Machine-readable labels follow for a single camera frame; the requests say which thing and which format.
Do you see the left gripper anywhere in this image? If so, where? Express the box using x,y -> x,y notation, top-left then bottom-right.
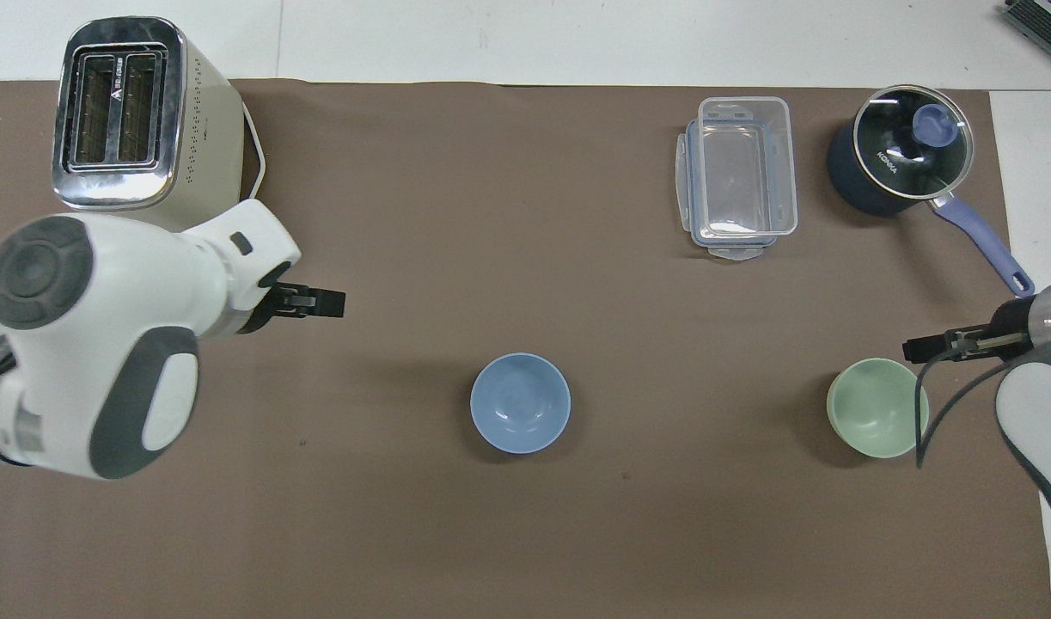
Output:
237,285 -> 311,336

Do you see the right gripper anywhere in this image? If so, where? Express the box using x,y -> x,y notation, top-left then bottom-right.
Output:
963,299 -> 1038,356

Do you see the green bowl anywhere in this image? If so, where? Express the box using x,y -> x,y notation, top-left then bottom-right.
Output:
826,357 -> 931,460

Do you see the blue bowl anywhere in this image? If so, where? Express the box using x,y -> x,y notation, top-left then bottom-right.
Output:
469,352 -> 572,456

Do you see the cream and chrome toaster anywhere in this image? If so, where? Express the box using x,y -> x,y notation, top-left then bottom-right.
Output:
52,15 -> 250,234

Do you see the glass pot lid purple knob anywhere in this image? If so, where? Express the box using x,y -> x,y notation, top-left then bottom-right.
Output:
852,84 -> 976,204

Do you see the clear plastic food container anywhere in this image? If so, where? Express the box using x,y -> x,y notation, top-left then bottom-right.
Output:
696,95 -> 799,239

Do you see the clear container lid blue seal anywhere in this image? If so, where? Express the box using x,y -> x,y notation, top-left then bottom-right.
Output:
675,119 -> 780,262

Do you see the black cable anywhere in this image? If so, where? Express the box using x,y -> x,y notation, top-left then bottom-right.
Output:
914,340 -> 1033,470

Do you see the white toaster cord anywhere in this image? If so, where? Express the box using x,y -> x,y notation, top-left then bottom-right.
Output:
241,102 -> 268,204

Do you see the dark blue saucepan purple handle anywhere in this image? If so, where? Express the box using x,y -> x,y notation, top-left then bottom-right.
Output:
827,84 -> 1036,300

